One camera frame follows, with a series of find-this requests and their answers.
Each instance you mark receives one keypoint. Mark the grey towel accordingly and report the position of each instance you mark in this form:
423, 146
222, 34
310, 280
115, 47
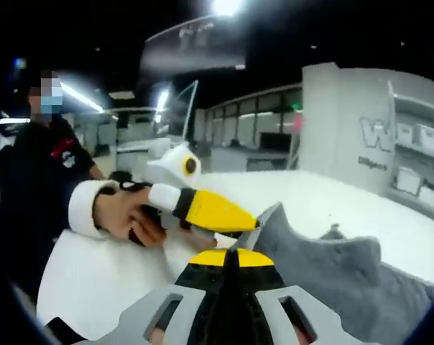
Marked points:
328, 273

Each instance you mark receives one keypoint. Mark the person's left hand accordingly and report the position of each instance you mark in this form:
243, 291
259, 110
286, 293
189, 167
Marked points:
120, 215

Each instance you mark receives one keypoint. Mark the grey counter cabinet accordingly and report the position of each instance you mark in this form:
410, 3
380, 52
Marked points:
238, 158

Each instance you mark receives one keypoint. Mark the black monitor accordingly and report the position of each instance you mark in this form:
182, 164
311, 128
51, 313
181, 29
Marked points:
276, 140

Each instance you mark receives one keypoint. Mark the dark hanging display screen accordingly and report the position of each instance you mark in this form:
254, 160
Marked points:
195, 54

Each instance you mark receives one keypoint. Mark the red hanging sign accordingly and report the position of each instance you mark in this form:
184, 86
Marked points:
299, 122

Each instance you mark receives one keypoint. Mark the green exit light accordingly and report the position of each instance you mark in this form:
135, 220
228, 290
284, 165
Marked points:
295, 106

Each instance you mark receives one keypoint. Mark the person's black shirt torso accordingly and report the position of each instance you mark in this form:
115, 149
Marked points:
41, 187

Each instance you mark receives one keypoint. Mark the rows of white storage bins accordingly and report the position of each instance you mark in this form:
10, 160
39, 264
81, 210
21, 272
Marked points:
407, 183

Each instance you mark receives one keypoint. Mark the grey metal shelving unit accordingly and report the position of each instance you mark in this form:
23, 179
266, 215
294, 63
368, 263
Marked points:
391, 118

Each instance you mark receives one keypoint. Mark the upright lit frame panel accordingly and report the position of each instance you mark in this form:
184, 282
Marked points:
188, 108

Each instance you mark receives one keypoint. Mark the glass partition wall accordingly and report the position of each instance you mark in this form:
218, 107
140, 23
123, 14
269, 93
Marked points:
253, 115

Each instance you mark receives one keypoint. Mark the white raised wall lettering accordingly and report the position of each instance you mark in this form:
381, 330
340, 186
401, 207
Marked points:
377, 134

